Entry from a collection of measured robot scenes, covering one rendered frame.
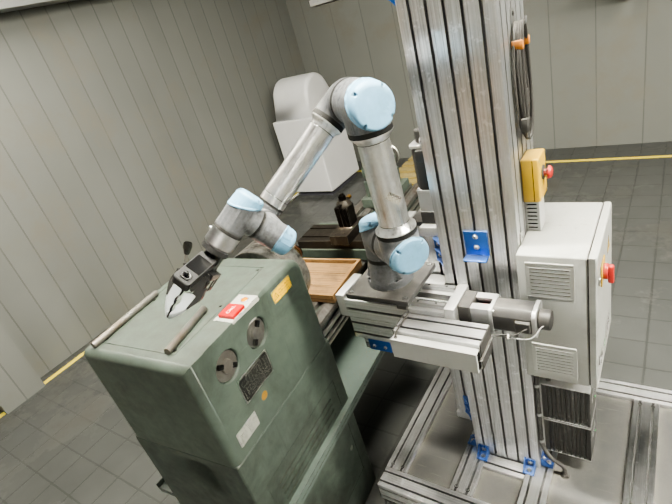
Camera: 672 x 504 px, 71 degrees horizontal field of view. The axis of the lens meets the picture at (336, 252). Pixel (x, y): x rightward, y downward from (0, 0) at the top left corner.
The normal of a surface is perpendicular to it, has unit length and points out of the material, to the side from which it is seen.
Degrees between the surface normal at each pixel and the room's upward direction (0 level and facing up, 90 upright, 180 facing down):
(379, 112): 82
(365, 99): 82
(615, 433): 0
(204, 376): 90
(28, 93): 90
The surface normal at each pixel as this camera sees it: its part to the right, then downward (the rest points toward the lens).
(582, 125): -0.51, 0.51
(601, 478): -0.26, -0.85
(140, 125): 0.82, 0.06
